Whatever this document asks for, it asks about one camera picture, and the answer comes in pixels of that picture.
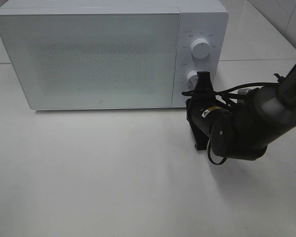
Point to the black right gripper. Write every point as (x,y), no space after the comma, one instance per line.
(208,116)

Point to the white microwave knob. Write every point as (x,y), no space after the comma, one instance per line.
(192,78)
(200,47)

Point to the white microwave door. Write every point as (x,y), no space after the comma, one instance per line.
(93,61)

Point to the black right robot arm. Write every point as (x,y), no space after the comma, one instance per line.
(240,122)

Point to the white microwave oven body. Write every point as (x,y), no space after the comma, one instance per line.
(111,54)

